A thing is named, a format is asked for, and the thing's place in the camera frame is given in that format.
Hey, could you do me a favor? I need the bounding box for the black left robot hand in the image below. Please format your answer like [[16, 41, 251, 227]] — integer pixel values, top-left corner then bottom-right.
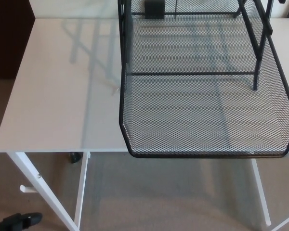
[[0, 212, 43, 231]]

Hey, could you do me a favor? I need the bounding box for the black mesh file tray layer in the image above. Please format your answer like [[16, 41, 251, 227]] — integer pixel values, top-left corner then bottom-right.
[[118, 0, 289, 160]]

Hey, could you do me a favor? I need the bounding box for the white peg on table leg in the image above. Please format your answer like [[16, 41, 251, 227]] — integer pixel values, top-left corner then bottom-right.
[[19, 184, 37, 194]]

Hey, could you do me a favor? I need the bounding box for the black chair caster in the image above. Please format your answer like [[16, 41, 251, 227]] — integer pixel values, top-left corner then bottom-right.
[[69, 152, 82, 165]]

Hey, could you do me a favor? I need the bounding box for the dark brown cabinet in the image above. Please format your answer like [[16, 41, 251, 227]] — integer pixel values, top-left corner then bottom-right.
[[0, 0, 35, 80]]

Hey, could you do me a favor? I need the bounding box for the small black box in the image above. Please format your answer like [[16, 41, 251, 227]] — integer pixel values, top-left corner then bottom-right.
[[144, 0, 165, 20]]

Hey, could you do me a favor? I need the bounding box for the white metal table leg frame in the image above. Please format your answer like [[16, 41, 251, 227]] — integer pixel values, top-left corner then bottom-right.
[[251, 157, 289, 231], [8, 151, 91, 231]]

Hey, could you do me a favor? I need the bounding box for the black metal file tray frame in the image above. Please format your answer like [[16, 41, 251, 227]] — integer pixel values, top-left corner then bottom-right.
[[118, 0, 274, 91]]

